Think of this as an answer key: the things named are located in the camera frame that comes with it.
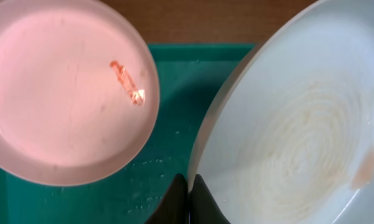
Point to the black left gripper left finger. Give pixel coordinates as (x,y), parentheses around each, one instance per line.
(173,207)

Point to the light blue plate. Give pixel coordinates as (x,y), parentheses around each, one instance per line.
(289,137)

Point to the pink plate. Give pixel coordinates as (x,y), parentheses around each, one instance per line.
(79,91)

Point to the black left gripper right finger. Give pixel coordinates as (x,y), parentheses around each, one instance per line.
(203,207)

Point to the teal plastic tray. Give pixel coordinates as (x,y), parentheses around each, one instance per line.
(190,76)

